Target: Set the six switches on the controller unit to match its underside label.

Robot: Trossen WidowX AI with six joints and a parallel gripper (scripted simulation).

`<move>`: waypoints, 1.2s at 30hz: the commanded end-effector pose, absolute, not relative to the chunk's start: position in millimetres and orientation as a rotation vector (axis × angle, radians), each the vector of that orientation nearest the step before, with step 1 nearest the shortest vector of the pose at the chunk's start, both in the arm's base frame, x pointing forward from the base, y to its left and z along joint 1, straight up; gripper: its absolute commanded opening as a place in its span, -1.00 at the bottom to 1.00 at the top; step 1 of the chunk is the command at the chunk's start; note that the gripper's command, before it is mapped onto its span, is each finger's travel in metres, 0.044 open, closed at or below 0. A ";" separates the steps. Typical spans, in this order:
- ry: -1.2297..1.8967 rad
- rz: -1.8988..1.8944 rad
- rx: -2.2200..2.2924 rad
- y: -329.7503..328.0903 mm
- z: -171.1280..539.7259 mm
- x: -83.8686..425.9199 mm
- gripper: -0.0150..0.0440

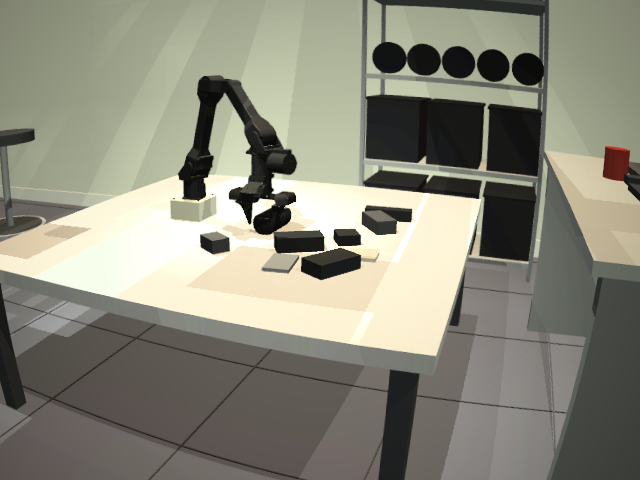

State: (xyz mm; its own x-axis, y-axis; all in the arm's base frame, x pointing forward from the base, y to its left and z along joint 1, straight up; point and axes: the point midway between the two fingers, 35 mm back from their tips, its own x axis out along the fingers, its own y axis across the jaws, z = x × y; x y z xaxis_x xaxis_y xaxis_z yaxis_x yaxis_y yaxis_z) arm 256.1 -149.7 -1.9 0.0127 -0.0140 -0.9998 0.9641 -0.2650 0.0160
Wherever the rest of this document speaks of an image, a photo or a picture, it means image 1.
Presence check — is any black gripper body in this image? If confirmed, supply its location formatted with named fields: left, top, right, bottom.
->
left=229, top=171, right=296, bottom=205

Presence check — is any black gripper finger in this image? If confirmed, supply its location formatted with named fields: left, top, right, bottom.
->
left=271, top=204, right=286, bottom=228
left=235, top=201, right=253, bottom=225

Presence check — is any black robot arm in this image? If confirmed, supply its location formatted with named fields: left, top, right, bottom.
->
left=178, top=75, right=297, bottom=203

